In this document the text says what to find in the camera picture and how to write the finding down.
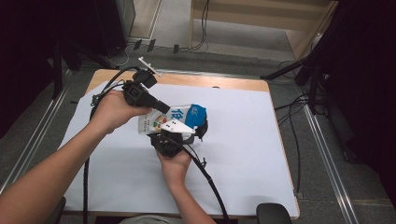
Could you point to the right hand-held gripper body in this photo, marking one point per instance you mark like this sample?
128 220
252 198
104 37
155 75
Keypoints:
168 144

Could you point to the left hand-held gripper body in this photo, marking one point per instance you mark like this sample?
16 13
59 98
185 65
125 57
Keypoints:
137 91

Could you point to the blue and white powder bag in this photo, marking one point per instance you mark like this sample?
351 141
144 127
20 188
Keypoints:
194 115

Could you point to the person's right hand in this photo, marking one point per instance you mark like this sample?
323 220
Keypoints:
174 166

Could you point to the person's left hand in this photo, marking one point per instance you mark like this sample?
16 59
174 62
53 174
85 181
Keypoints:
112 110

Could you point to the black tape strip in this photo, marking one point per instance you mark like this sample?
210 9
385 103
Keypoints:
151 45
176 48
137 44

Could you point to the wooden table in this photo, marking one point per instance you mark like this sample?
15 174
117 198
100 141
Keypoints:
218 81

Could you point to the dark cabinet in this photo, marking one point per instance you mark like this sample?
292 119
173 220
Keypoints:
115 21

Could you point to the person's grey clothing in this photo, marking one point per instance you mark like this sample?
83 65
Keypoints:
146 220

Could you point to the white paper sheet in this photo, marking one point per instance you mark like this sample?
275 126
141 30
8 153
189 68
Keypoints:
249 155

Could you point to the black chair armrest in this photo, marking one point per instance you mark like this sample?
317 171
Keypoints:
274 213
57 210

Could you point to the black stand with legs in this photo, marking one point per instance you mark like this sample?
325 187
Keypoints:
314 59

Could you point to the black upright stand post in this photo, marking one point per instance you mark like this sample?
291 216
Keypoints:
57 71

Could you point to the light wooden furniture frame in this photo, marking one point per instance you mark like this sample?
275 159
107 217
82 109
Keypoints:
264 21

